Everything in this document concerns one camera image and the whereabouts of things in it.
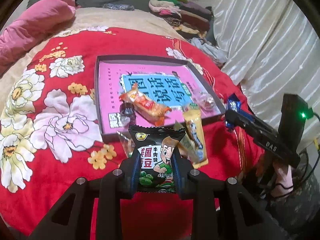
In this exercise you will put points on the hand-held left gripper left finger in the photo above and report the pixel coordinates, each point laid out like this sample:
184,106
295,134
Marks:
135,170

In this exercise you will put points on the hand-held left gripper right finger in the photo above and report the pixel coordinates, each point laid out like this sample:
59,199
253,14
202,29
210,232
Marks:
176,172

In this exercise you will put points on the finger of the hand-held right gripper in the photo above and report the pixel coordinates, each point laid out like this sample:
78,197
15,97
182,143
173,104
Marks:
260,123
237,120

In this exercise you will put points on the blue snack packet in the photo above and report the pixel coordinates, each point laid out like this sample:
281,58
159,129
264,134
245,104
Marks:
233,103

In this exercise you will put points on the black green pea packet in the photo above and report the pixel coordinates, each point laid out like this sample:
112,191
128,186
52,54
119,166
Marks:
155,155

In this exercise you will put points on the clear packet green label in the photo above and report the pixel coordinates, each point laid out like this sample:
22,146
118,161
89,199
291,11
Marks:
127,145

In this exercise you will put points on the yellow-green milk snack packet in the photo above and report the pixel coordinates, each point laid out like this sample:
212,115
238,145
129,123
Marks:
187,145

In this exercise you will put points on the clear candy packet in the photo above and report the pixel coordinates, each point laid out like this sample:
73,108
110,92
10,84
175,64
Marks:
207,102

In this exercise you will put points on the long yellow snack packet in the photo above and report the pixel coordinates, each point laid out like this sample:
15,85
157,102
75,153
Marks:
196,135

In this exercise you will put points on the dark chocolate packet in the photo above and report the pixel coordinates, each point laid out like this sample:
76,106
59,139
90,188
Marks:
127,110

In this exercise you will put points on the orange bread packet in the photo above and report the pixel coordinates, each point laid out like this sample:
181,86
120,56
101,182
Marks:
145,105

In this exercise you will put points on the pink box tray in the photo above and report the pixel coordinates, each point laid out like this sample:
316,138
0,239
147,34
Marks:
98,92

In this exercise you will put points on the person's right hand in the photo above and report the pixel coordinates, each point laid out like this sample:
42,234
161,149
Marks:
283,177

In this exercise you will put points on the grey white clothes heap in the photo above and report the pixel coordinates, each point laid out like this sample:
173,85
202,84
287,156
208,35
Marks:
210,50

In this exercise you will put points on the red floral blanket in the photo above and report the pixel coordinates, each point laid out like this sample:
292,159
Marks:
62,192

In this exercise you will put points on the white satin curtain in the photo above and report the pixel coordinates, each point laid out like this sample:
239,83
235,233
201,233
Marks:
262,42

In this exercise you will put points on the pink book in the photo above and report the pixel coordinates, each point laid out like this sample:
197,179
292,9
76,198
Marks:
110,85

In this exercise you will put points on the dark patterned clothing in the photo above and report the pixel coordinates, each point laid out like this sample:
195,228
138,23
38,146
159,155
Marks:
300,210

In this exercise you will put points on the stack of folded clothes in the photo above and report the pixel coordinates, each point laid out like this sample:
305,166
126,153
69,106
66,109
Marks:
190,15

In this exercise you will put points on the dark patterned cloth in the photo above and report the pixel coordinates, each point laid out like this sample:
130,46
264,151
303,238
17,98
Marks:
117,6

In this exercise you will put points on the pink quilt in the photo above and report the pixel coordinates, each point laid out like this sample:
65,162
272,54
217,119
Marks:
30,25

